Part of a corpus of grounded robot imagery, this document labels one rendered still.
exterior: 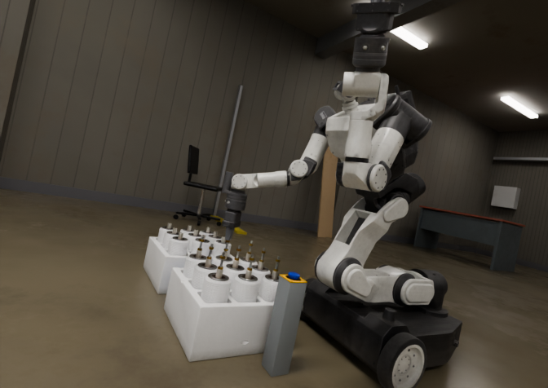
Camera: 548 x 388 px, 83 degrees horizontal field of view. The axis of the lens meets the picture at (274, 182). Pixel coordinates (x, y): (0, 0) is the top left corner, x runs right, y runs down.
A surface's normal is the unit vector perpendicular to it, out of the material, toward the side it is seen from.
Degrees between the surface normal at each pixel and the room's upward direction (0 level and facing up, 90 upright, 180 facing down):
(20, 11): 90
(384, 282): 90
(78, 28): 90
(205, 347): 90
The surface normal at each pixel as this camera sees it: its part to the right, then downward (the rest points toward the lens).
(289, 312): 0.51, 0.10
